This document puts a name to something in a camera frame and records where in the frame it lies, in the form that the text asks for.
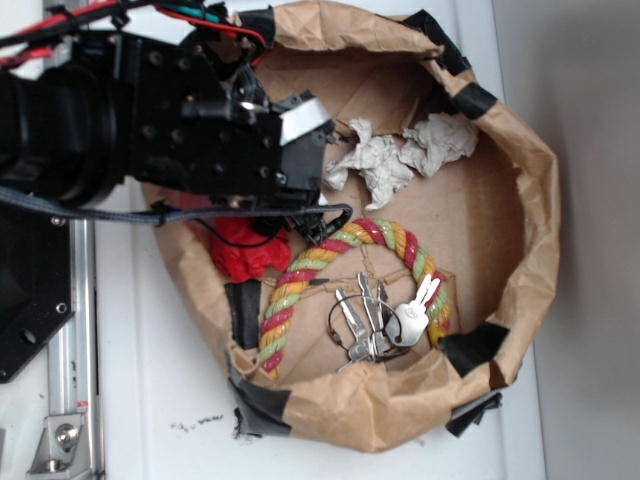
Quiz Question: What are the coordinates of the grey braided cable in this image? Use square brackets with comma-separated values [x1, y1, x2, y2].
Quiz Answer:
[0, 187, 354, 236]

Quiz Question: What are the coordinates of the crumpled white paper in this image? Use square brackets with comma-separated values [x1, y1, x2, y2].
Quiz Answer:
[325, 113, 479, 211]

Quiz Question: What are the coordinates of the red black wire bundle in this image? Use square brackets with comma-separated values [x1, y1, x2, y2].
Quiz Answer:
[0, 0, 269, 69]

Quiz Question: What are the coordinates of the red yellow green rope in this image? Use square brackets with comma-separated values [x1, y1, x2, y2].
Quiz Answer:
[256, 217, 452, 380]

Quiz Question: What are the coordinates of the aluminium frame rail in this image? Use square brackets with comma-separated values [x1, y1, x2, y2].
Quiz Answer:
[45, 220, 105, 479]

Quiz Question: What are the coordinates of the brown paper bag bin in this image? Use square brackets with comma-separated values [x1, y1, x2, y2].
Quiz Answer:
[156, 1, 560, 452]

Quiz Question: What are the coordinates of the silver corner bracket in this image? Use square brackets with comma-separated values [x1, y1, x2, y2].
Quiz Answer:
[25, 413, 93, 480]

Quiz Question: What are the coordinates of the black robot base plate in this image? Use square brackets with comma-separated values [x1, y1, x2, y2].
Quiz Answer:
[0, 207, 73, 384]

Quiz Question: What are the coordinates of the silver key bunch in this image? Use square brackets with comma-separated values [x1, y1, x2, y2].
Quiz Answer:
[327, 273, 441, 364]

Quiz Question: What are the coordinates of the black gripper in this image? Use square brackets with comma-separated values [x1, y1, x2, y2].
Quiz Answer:
[117, 36, 335, 205]

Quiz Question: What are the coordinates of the crumpled red paper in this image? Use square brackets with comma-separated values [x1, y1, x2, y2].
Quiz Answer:
[210, 217, 292, 283]

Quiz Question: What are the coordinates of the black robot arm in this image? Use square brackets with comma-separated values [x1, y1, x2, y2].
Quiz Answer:
[1, 31, 334, 207]

